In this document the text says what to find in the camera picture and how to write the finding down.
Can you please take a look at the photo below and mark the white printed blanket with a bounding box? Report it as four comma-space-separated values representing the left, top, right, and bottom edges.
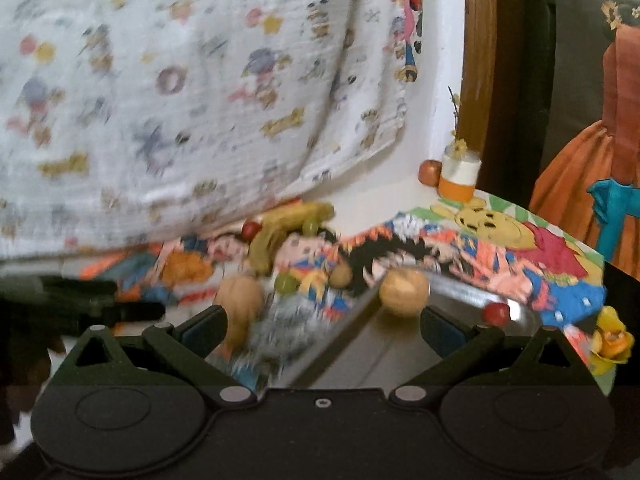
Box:
0, 0, 426, 262

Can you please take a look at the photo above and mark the wall poster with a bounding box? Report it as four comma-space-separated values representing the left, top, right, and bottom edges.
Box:
527, 0, 640, 281

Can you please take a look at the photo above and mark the yellow banana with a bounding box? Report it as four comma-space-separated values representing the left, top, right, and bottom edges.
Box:
248, 201, 336, 276

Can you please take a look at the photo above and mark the white and orange jar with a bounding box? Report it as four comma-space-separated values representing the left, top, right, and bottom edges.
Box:
437, 152, 483, 204

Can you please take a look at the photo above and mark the brown wooden frame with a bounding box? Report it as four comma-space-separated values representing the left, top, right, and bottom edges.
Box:
457, 0, 499, 181

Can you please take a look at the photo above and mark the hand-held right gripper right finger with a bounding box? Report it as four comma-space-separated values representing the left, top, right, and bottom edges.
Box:
390, 306, 601, 407

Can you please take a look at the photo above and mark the yellow flower-shaped bowl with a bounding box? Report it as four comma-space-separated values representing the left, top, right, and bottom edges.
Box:
590, 306, 635, 376

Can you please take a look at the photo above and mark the small orange ball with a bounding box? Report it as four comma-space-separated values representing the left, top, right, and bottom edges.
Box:
419, 159, 443, 187

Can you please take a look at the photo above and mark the grey metal tray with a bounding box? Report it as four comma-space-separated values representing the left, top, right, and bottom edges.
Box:
284, 265, 547, 391

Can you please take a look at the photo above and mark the tan ribbed round fruit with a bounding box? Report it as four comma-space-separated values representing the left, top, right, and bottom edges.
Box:
379, 268, 431, 317
219, 276, 265, 356

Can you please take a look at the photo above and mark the colourful cartoon printed cloth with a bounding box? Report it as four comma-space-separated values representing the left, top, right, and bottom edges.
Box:
80, 197, 619, 396

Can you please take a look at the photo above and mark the dried yellow flower sprig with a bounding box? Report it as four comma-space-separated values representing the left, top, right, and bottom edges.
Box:
447, 87, 471, 158

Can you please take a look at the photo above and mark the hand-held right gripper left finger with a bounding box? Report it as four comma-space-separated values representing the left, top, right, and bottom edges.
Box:
74, 304, 258, 407

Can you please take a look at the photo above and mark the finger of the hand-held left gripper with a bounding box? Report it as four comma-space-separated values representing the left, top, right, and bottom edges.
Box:
102, 301, 166, 323

